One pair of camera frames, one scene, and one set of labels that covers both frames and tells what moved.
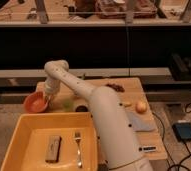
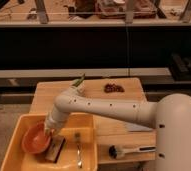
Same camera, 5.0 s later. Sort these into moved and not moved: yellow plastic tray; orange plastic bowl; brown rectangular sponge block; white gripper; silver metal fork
Moved: orange plastic bowl; white gripper
Not moved: brown rectangular sponge block; yellow plastic tray; silver metal fork
